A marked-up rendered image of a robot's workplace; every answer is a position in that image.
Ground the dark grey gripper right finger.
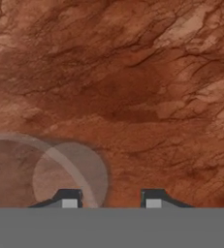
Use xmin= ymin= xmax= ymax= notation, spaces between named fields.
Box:
xmin=140 ymin=188 xmax=195 ymax=209

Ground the clear glass cup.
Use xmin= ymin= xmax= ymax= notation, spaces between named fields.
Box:
xmin=0 ymin=131 xmax=110 ymax=209

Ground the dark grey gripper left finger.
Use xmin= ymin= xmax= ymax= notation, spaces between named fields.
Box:
xmin=28 ymin=188 xmax=84 ymax=209

